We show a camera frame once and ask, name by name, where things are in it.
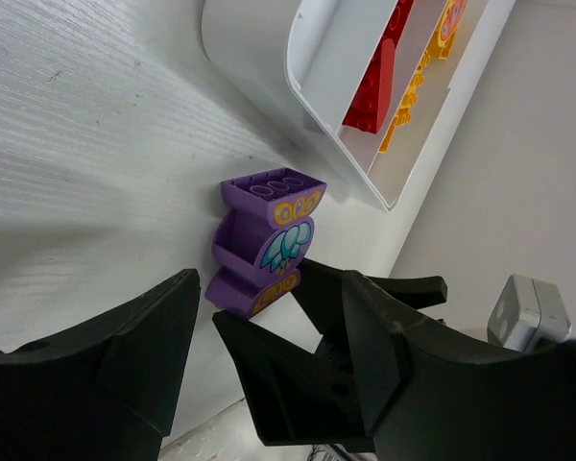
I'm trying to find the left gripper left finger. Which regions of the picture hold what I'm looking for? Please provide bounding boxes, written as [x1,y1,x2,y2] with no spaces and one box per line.
[0,269,201,460]

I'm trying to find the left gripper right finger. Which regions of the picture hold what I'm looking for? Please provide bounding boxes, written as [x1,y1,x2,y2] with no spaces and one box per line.
[342,271,576,460]

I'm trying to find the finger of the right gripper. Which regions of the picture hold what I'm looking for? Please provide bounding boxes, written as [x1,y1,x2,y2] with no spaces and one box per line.
[292,258,447,346]
[212,311,370,447]

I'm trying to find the purple lego stack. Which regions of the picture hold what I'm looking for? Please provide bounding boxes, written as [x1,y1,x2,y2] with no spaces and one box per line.
[205,167,327,319]

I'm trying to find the red lego stack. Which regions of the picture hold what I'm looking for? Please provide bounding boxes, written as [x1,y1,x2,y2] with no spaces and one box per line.
[342,0,414,133]

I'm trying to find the yellow lego bricks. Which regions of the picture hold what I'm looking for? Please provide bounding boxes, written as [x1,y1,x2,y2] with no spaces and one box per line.
[377,47,436,154]

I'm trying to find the yellow round printed lego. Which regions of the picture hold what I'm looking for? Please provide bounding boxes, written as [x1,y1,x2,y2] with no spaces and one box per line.
[427,0,468,60]

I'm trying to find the white three-compartment tray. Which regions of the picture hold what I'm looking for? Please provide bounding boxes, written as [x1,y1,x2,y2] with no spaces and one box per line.
[202,1,514,210]

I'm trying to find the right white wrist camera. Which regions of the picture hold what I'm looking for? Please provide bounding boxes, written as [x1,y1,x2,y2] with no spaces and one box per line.
[487,275,571,352]

